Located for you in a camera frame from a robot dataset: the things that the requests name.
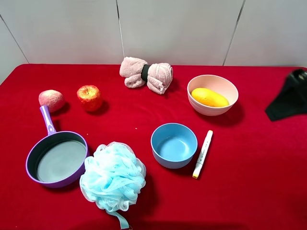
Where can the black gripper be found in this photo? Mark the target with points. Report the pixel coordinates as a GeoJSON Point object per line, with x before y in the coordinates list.
{"type": "Point", "coordinates": [292, 98]}

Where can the yellow mango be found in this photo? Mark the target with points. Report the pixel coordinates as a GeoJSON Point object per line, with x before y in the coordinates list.
{"type": "Point", "coordinates": [209, 98]}

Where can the pink plastic bowl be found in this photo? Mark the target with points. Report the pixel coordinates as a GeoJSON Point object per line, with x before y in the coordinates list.
{"type": "Point", "coordinates": [216, 84]}

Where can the red velvet tablecloth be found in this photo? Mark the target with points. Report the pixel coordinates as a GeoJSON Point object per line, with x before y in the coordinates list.
{"type": "Point", "coordinates": [254, 177]}

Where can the white yellow marker pen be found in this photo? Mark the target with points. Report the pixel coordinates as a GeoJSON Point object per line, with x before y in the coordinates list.
{"type": "Point", "coordinates": [202, 155]}

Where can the blue plastic bowl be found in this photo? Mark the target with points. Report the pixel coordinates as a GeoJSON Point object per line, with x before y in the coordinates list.
{"type": "Point", "coordinates": [173, 145]}

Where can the rolled pink towel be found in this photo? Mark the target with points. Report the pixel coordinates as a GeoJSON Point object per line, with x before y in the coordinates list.
{"type": "Point", "coordinates": [137, 72]}

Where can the light blue bath pouf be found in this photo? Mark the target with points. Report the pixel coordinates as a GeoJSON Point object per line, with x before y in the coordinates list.
{"type": "Point", "coordinates": [113, 179]}

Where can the red yellow apple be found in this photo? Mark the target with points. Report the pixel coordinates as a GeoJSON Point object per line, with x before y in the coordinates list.
{"type": "Point", "coordinates": [90, 97]}

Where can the pink peach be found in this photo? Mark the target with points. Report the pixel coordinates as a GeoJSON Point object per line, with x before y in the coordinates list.
{"type": "Point", "coordinates": [53, 99]}

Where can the purple toy frying pan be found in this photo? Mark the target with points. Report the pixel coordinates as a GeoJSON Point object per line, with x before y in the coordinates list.
{"type": "Point", "coordinates": [57, 160]}

